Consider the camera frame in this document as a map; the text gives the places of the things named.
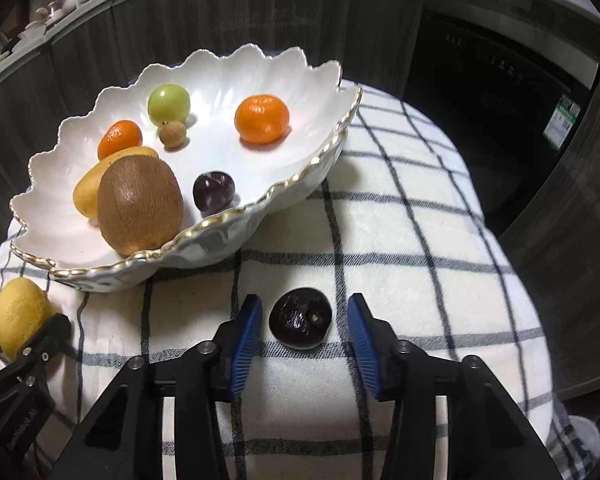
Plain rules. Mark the white scalloped gold-rimmed bowl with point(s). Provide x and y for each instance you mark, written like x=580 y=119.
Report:
x=260 y=170

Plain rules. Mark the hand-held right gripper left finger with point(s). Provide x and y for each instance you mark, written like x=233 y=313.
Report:
x=245 y=350

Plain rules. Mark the brown kiwi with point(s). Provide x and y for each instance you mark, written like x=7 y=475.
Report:
x=140 y=205

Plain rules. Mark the white black checked blanket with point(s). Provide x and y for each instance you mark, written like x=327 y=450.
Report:
x=405 y=260

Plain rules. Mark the green white energy sticker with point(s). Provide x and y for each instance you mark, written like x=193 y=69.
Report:
x=562 y=120

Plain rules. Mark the white teapot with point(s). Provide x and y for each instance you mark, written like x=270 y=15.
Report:
x=75 y=0

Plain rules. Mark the black built-in dishwasher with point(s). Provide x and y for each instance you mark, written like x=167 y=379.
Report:
x=480 y=110

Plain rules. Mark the yellow-orange mango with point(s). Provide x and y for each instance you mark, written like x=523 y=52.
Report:
x=87 y=190

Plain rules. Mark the tan longan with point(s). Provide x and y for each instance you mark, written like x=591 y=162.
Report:
x=173 y=135

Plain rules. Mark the dark purple plum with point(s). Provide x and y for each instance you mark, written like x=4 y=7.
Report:
x=300 y=317
x=214 y=191

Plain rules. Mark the orange mandarin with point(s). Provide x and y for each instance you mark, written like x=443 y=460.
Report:
x=261 y=119
x=120 y=140

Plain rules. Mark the yellow lemon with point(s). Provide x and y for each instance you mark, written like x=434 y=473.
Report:
x=17 y=315

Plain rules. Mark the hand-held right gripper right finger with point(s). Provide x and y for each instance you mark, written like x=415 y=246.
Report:
x=364 y=350

